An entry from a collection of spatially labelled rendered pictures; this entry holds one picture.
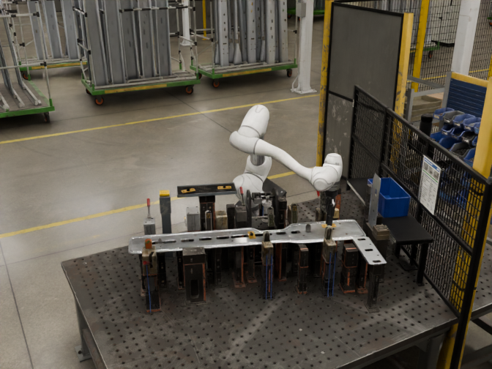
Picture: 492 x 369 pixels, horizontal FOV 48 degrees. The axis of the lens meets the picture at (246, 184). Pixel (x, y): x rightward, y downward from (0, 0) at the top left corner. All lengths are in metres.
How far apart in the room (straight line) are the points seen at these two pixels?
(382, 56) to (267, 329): 3.20
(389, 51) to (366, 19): 0.45
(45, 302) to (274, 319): 2.17
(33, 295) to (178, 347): 2.08
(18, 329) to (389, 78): 3.79
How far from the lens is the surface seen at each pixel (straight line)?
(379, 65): 5.49
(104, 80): 9.78
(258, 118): 3.34
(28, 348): 4.25
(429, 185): 3.32
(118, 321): 3.14
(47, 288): 4.81
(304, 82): 10.23
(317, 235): 3.27
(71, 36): 12.11
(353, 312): 3.19
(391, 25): 5.35
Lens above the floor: 2.60
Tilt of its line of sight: 24 degrees down
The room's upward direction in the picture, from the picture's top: straight up
